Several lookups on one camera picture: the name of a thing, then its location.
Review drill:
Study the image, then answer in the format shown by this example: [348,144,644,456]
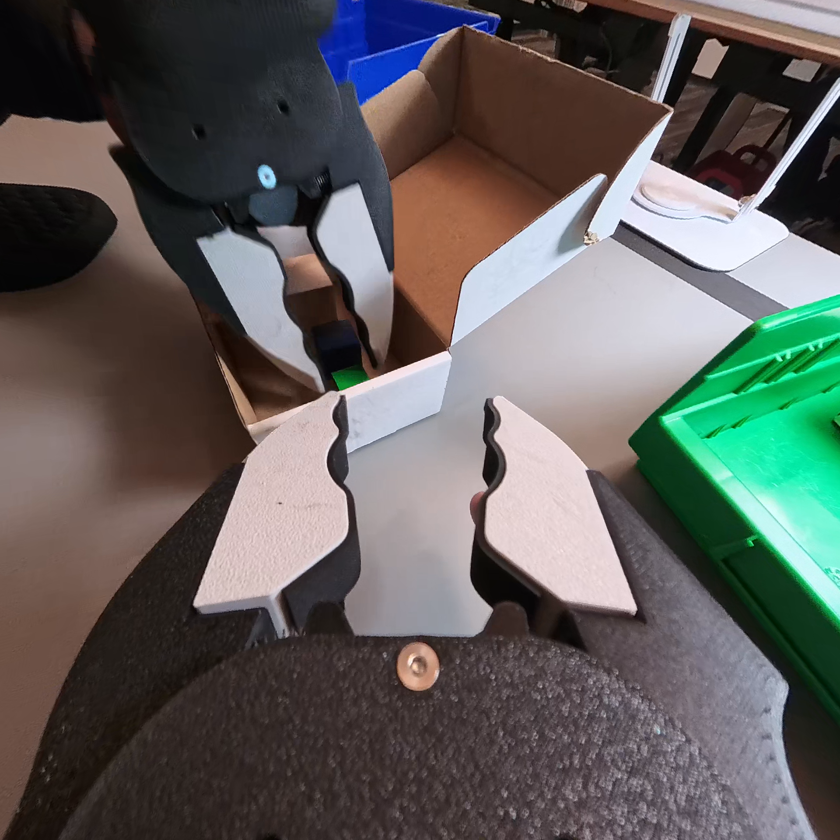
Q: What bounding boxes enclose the blue plastic bin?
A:
[318,0,501,106]

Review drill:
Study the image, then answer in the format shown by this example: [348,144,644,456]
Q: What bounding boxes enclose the white cardboard mailer box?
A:
[197,25,675,454]

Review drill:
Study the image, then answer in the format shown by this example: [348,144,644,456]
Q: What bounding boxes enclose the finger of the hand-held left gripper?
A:
[314,182,397,370]
[196,225,328,394]

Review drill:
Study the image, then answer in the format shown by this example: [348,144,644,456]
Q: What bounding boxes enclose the green plastic bin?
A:
[629,295,840,719]

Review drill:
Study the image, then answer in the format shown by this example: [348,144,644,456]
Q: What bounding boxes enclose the person's left hand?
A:
[104,98,133,152]

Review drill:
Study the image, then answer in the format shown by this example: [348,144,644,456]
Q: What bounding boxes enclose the red backpack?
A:
[689,146,778,198]

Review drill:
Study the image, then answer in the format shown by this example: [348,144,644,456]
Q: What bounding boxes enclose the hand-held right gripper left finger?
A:
[192,392,362,637]

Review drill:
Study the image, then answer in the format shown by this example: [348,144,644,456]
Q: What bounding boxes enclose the grey desk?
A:
[0,115,840,821]

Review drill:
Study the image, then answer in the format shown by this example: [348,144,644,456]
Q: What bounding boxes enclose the wooden cube with blue mark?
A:
[283,255,337,309]

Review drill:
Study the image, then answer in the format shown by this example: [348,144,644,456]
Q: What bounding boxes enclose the black chair armrest pad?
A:
[0,184,118,293]

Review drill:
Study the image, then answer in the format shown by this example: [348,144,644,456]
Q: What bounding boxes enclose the person's left forearm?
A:
[0,0,109,132]

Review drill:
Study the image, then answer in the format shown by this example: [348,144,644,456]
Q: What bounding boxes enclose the wooden board document stand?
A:
[620,13,840,271]

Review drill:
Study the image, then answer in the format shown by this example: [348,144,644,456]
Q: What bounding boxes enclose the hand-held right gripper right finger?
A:
[469,397,639,618]

